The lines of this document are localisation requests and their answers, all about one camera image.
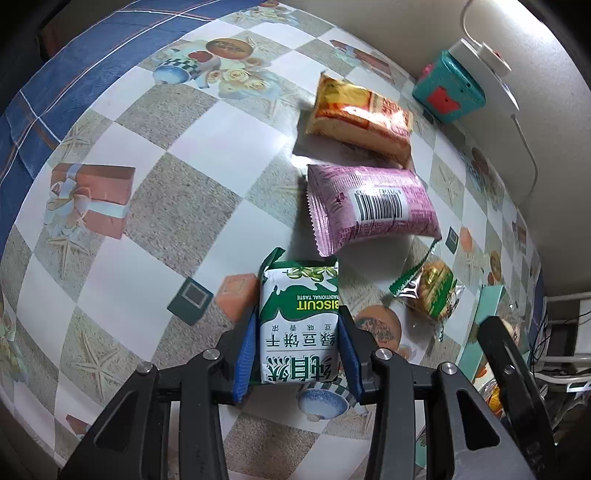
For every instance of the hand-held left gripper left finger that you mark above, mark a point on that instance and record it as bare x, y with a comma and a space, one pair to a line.
244, 357

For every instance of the yellow clear snack packet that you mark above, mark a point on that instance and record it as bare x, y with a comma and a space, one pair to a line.
491, 399

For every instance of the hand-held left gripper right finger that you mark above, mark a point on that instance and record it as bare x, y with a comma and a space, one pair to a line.
349, 360

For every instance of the green biscuit packet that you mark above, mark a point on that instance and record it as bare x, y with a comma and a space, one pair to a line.
298, 323

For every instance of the orange snack packet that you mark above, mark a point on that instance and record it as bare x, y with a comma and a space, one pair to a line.
360, 115

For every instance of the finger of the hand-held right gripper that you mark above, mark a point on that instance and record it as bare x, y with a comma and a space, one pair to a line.
512, 364

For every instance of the clear green-edged biscuit packet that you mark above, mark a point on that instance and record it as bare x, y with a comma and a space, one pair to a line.
431, 288

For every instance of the printed checkered tablecloth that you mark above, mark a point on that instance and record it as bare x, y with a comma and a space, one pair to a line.
184, 184

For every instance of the teal box with red patch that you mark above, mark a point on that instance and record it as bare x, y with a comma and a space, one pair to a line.
445, 87

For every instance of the pink snack packet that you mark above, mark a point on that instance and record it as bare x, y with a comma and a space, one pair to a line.
369, 203

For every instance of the steamed cake clear packet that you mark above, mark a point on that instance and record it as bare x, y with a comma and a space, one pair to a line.
510, 325

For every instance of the white device with red button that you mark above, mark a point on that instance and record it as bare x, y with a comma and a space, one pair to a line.
489, 64

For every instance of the blue plaid cloth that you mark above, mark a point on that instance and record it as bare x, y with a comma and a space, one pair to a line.
69, 69

